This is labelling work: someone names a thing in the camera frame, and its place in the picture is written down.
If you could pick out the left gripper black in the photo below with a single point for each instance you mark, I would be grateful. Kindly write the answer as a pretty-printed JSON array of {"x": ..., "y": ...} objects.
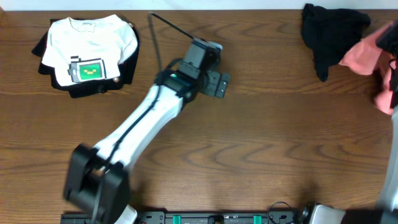
[{"x": 211, "y": 88}]

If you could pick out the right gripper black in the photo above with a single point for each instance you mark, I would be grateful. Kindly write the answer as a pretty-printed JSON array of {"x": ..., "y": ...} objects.
[{"x": 386, "y": 40}]

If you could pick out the pink t-shirt with brown print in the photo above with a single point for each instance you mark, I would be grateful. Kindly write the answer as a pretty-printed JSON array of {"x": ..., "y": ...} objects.
[{"x": 365, "y": 58}]

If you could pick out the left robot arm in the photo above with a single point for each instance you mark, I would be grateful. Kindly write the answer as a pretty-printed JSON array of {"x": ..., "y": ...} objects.
[{"x": 98, "y": 178}]

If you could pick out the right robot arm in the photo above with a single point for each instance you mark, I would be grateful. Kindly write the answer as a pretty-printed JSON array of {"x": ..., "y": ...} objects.
[{"x": 386, "y": 207}]

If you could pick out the black crumpled garment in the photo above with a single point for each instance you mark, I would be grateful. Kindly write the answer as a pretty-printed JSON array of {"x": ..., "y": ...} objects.
[{"x": 330, "y": 33}]

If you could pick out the black folded garment under white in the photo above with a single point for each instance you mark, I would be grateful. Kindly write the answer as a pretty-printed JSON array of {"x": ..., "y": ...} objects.
[{"x": 127, "y": 70}]

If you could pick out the white t-shirt with pixel camera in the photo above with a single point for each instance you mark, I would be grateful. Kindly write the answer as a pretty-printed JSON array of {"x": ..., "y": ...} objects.
[{"x": 88, "y": 50}]

